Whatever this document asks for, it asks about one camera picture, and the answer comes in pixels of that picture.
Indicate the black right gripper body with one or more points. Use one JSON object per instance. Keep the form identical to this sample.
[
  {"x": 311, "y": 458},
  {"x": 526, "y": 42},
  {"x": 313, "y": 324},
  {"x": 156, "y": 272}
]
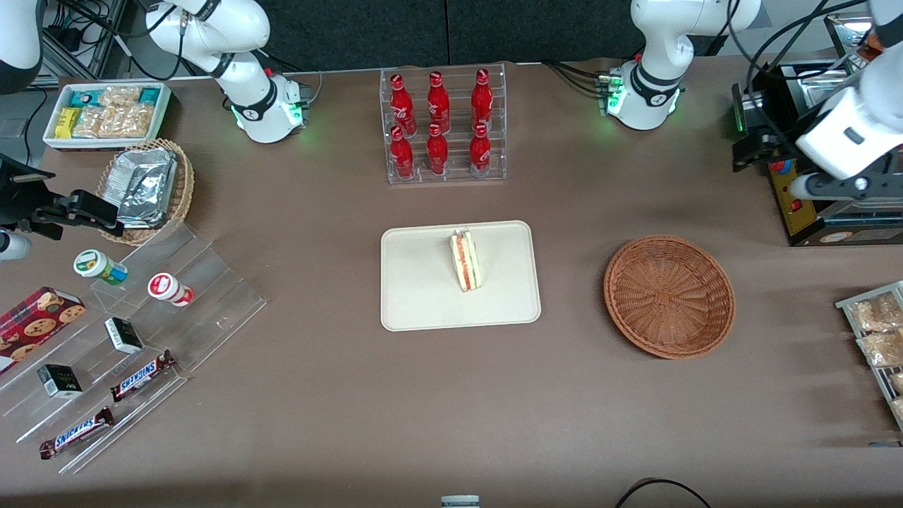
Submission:
[{"x": 22, "y": 200}]

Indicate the triangular sandwich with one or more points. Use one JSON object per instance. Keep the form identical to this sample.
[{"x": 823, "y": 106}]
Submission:
[{"x": 467, "y": 261}]

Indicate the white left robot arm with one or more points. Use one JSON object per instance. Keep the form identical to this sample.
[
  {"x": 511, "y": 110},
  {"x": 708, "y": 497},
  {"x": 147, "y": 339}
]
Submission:
[{"x": 656, "y": 42}]

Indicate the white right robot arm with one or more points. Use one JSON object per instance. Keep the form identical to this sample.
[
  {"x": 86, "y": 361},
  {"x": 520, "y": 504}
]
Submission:
[{"x": 240, "y": 77}]

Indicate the light wicker basket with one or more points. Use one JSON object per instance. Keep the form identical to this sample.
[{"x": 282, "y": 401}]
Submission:
[{"x": 185, "y": 190}]

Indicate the tray of packaged snacks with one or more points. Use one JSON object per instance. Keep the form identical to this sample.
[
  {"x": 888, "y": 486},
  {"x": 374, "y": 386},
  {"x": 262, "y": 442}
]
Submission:
[{"x": 844, "y": 305}]

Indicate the brown wicker basket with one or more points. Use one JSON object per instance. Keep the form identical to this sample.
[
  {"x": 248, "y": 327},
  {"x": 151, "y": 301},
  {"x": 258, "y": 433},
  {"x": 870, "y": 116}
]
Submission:
[{"x": 667, "y": 296}]

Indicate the cream plastic tray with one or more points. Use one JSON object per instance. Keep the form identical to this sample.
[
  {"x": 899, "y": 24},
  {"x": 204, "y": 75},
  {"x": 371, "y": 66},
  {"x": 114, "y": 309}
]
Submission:
[{"x": 416, "y": 282}]

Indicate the silver foil packet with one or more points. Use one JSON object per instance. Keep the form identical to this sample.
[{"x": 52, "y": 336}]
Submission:
[
  {"x": 141, "y": 224},
  {"x": 144, "y": 187}
]

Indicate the green lidded cup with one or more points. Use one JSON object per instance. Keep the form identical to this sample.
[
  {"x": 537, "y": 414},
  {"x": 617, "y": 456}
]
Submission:
[{"x": 95, "y": 264}]

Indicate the black appliance yellow panel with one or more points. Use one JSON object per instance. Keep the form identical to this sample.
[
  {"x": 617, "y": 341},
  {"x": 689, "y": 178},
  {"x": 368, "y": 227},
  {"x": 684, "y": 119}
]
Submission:
[{"x": 801, "y": 212}]

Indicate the white snack bin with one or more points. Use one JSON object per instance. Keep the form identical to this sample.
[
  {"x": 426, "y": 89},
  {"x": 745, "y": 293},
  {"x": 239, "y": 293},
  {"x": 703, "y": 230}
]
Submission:
[{"x": 53, "y": 140}]

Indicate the clear cookie packet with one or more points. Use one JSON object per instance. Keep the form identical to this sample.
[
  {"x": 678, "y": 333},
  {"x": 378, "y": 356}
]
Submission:
[
  {"x": 140, "y": 120},
  {"x": 120, "y": 96},
  {"x": 113, "y": 121},
  {"x": 88, "y": 123}
]

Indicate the yellow snack packet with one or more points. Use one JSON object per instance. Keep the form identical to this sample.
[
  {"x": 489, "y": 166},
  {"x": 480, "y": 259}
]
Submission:
[{"x": 67, "y": 122}]

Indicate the red tartan cookie box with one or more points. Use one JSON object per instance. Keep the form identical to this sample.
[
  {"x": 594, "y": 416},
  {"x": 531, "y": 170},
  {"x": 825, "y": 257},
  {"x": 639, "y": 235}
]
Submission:
[{"x": 32, "y": 324}]

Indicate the red lidded cup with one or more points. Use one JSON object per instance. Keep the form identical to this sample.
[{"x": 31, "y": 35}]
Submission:
[{"x": 166, "y": 287}]

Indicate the small teal snack packet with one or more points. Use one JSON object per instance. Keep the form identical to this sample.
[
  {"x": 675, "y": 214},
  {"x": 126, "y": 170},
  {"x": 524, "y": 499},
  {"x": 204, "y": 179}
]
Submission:
[{"x": 149, "y": 95}]

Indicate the small black box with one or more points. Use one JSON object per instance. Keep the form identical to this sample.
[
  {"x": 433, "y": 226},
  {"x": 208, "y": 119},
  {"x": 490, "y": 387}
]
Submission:
[
  {"x": 123, "y": 335},
  {"x": 60, "y": 381}
]

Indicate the clear acrylic stepped stand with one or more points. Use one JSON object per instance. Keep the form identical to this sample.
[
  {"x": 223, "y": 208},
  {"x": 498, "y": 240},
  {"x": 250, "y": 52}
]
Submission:
[{"x": 211, "y": 296}]

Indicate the snickers bar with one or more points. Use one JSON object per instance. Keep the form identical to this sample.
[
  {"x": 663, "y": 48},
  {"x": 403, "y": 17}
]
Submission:
[
  {"x": 141, "y": 376},
  {"x": 76, "y": 434}
]

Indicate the clear nut snack packet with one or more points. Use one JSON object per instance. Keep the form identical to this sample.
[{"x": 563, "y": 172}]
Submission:
[
  {"x": 899, "y": 409},
  {"x": 882, "y": 348},
  {"x": 897, "y": 382},
  {"x": 875, "y": 314}
]

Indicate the red cola bottle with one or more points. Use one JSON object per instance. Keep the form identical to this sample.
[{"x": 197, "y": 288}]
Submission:
[
  {"x": 480, "y": 152},
  {"x": 403, "y": 156},
  {"x": 437, "y": 152},
  {"x": 402, "y": 106},
  {"x": 482, "y": 99},
  {"x": 438, "y": 102}
]

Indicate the clear acrylic bottle rack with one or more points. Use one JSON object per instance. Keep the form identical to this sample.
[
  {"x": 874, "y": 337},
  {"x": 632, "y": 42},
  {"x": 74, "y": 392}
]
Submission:
[{"x": 458, "y": 180}]

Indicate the small white grey object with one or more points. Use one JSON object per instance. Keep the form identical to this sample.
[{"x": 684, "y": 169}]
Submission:
[{"x": 460, "y": 502}]

